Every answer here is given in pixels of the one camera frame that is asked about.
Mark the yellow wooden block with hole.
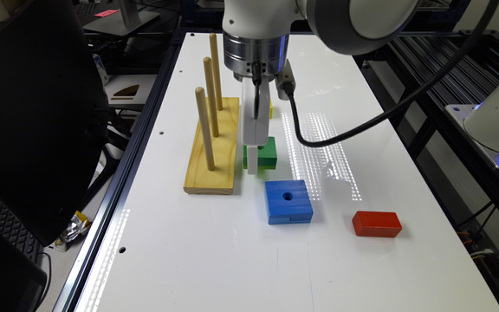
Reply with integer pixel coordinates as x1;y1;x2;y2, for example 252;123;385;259
269;101;274;119

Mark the front wooden peg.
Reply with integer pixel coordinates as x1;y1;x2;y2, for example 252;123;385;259
195;87;215;171

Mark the wooden peg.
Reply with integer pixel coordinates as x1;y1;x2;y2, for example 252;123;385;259
195;87;215;171
209;33;223;111
203;57;219;138

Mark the black monitor back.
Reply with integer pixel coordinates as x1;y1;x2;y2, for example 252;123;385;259
0;0;108;245

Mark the blue wooden block with hole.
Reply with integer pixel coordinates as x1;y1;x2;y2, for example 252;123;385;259
265;180;314;224

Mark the middle wooden peg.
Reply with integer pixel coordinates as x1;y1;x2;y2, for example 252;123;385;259
203;57;219;138

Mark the green wooden block with hole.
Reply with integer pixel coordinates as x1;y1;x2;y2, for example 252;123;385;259
257;137;277;170

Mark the wooden peg base board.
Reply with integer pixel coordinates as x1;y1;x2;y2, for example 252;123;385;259
184;97;240;195

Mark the crumpled foil wrapper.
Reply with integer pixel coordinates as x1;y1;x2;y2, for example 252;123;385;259
53;211;92;251

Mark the pink sticky note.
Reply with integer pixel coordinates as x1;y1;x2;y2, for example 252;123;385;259
94;10;119;17

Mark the monitor stand base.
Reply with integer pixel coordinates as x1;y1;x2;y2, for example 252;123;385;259
83;0;160;36

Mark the black keyboard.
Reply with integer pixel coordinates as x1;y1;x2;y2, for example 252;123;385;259
0;202;43;265

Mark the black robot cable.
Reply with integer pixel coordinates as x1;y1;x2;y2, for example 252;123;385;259
275;0;499;149

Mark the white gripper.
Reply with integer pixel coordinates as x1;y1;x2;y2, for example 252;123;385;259
241;76;270;175

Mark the rear wooden peg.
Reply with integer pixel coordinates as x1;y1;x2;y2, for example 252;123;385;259
209;33;223;111

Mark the red wooden block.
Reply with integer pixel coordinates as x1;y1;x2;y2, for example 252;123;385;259
352;211;403;237

